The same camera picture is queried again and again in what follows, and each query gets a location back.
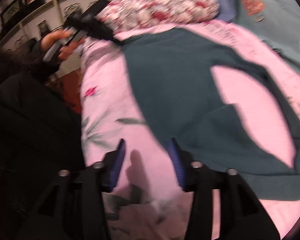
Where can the dark green pants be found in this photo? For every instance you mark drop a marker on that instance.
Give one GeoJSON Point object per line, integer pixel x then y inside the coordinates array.
{"type": "Point", "coordinates": [172, 83]}

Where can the white wall shelf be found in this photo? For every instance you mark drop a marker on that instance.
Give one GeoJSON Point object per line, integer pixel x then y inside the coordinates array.
{"type": "Point", "coordinates": [53, 12]}

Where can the pink floral bedsheet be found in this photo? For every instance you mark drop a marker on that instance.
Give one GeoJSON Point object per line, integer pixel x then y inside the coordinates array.
{"type": "Point", "coordinates": [147, 202]}

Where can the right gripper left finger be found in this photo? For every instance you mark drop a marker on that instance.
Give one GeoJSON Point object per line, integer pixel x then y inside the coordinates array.
{"type": "Point", "coordinates": [101, 177]}

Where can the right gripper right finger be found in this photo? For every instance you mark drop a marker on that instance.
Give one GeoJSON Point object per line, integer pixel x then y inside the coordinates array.
{"type": "Point", "coordinates": [193, 176]}

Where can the person's left hand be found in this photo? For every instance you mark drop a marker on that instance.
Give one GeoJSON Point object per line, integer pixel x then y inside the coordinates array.
{"type": "Point", "coordinates": [57, 46]}

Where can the teal heart-print quilt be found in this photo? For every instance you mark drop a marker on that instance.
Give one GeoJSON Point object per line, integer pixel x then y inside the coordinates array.
{"type": "Point", "coordinates": [276, 22]}

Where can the red floral pillow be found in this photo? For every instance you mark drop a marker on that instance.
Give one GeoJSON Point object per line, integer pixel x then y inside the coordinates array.
{"type": "Point", "coordinates": [125, 15]}

